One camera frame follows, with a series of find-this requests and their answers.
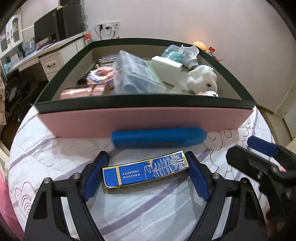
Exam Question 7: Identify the white wall socket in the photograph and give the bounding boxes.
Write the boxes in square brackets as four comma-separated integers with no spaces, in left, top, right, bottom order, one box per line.
[97,21,121,30]

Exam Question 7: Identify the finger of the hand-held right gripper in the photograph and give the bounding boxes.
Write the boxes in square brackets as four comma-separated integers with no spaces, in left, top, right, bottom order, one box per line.
[247,136,296,167]
[225,146,279,181]

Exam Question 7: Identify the white glass door cabinet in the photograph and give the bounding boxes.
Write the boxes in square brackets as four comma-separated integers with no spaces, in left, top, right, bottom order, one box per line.
[0,13,22,56]

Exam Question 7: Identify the black power cables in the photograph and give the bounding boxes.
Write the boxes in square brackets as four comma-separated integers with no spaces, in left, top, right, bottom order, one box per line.
[94,24,116,40]

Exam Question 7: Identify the black office chair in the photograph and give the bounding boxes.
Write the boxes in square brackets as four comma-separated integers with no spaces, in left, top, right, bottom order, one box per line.
[3,70,35,112]

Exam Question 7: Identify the white desk with drawers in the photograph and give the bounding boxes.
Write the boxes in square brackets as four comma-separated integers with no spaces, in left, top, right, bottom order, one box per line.
[0,30,87,81]

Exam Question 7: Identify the blue box gold trim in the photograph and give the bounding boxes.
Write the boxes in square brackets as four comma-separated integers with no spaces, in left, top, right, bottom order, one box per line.
[102,150,190,189]

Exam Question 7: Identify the rose gold wallet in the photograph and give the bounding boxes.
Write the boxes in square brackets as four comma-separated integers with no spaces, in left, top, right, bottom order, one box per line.
[60,84,109,100]

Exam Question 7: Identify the clear plastic box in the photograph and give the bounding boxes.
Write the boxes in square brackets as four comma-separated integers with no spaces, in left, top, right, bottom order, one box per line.
[112,50,166,94]

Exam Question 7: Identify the orange round lamp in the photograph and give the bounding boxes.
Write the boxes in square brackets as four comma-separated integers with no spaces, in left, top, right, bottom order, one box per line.
[193,41,207,52]

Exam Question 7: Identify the pink storage box black rim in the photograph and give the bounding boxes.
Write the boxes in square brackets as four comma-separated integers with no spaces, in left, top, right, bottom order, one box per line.
[34,38,257,139]

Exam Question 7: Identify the teal round container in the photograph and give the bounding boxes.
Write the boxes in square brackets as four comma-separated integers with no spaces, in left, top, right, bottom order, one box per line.
[161,45,185,63]

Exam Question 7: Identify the white bed frame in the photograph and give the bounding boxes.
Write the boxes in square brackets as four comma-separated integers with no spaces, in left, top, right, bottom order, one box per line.
[0,144,11,172]

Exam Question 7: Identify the black computer tower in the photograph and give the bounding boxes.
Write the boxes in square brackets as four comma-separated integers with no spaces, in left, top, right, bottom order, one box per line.
[55,3,84,40]

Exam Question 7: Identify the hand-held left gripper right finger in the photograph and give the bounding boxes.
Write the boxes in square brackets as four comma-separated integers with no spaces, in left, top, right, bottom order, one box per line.
[185,151,269,241]

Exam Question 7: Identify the pink cloth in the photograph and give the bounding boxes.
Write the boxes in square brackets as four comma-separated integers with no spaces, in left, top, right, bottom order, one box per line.
[0,178,23,241]

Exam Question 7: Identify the colourful beaded trinket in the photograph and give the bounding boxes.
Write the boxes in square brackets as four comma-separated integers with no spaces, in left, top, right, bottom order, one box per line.
[87,70,114,84]

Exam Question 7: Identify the white power adapter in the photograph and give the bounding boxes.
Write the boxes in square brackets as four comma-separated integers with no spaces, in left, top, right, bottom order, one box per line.
[151,56,184,85]

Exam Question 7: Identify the grey metal case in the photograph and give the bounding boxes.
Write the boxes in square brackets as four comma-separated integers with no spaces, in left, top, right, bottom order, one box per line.
[98,54,118,66]

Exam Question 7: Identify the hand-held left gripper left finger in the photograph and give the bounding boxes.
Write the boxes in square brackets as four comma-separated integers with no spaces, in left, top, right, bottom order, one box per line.
[23,151,110,241]

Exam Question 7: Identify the blue cylindrical case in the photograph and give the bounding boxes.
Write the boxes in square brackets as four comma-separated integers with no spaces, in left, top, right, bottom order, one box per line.
[111,127,207,149]

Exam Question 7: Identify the white figurine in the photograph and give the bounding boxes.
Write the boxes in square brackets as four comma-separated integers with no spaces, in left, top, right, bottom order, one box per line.
[187,65,219,93]

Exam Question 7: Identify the white striped printed bedsheet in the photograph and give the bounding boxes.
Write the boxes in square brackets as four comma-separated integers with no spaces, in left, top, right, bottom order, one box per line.
[5,102,289,241]

